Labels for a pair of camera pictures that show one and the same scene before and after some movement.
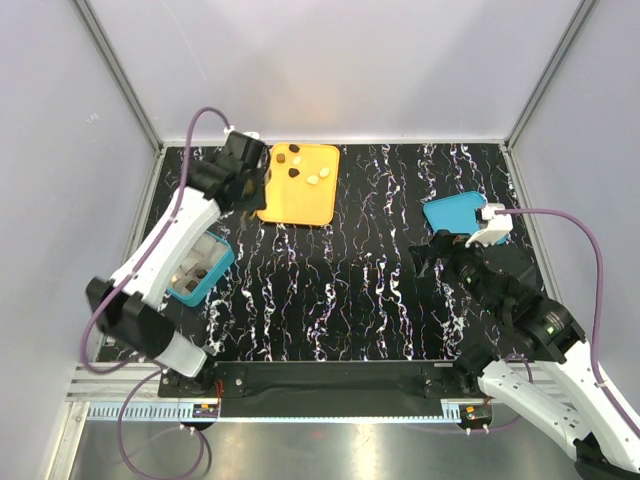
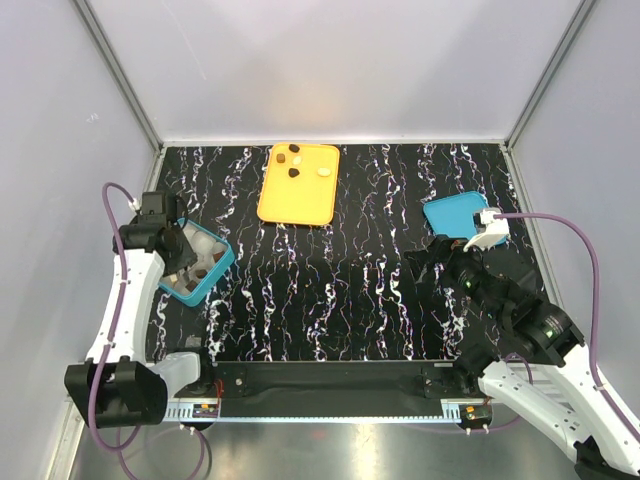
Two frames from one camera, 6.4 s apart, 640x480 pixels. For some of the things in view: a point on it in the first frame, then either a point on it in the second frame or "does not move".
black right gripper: (442, 244) does not move
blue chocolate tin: (201, 268) does not move
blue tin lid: (455, 213) does not move
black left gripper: (257, 203) -> (187, 256)
